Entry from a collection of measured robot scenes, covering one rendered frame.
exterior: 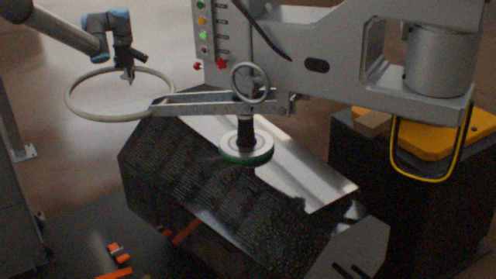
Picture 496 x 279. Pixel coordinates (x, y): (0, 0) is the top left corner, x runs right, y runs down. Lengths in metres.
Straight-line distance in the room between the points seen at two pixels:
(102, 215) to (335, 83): 1.85
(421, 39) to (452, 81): 0.14
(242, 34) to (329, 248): 0.75
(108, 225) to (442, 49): 2.10
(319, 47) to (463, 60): 0.40
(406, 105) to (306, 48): 0.34
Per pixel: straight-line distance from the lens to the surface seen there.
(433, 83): 1.39
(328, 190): 1.69
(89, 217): 2.96
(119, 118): 2.01
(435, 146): 2.05
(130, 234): 2.78
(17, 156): 3.73
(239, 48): 1.58
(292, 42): 1.49
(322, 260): 1.64
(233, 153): 1.82
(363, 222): 1.69
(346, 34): 1.41
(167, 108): 1.97
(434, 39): 1.35
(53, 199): 3.21
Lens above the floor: 1.85
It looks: 32 degrees down
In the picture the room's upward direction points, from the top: 2 degrees counter-clockwise
